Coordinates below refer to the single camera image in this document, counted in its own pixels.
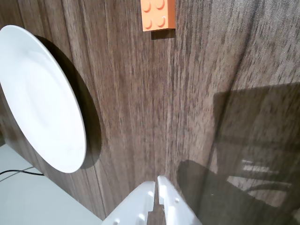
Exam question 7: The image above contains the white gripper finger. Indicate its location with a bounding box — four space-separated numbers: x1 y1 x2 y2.
102 180 156 225
157 175 202 225

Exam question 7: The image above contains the white round plate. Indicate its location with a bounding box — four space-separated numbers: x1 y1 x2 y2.
0 25 87 173

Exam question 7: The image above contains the orange lego block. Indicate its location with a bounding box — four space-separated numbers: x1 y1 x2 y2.
140 0 176 32

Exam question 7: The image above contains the thin black floor cable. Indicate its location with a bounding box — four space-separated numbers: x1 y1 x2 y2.
0 169 44 176

